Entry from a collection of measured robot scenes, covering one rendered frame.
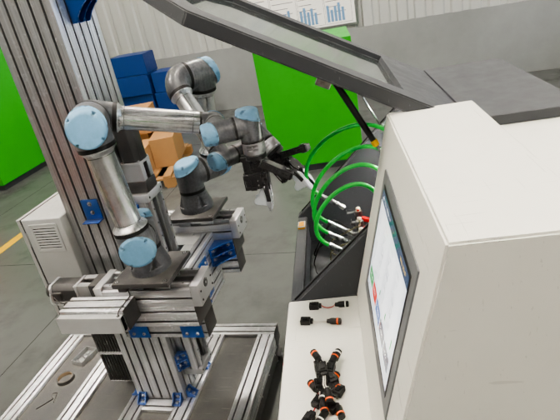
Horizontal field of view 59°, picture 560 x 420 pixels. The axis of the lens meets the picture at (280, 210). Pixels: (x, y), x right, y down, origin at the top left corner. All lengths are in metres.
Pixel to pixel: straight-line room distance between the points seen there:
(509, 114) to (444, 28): 6.80
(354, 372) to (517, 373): 0.55
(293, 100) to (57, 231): 3.40
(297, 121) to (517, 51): 4.23
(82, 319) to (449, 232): 1.47
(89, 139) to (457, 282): 1.12
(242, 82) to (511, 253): 8.03
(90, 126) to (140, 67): 6.72
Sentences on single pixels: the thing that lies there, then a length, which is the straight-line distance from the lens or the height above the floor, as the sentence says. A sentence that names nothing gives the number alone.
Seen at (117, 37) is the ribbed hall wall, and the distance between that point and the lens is 9.39.
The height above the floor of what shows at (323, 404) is 1.01.
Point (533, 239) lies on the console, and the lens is 0.77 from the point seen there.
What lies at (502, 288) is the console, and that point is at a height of 1.47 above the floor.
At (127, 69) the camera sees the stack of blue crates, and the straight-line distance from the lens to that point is 8.34.
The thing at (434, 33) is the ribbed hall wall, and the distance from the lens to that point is 8.22.
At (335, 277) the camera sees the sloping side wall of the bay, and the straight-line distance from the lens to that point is 1.58.
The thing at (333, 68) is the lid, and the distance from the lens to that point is 1.33.
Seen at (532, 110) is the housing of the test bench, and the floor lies 1.50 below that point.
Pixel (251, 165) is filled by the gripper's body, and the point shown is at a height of 1.38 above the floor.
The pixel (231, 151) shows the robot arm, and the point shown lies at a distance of 1.93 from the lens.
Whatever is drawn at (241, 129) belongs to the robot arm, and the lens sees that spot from 1.59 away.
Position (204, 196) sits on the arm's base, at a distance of 2.26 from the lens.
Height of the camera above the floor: 1.92
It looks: 25 degrees down
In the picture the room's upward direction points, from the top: 11 degrees counter-clockwise
